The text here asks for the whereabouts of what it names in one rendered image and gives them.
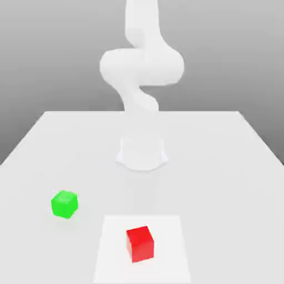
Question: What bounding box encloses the small red cube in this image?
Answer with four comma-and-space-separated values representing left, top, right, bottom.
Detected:
125, 225, 155, 263

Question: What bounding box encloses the small green cube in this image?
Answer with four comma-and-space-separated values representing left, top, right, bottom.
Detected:
50, 190, 79, 220

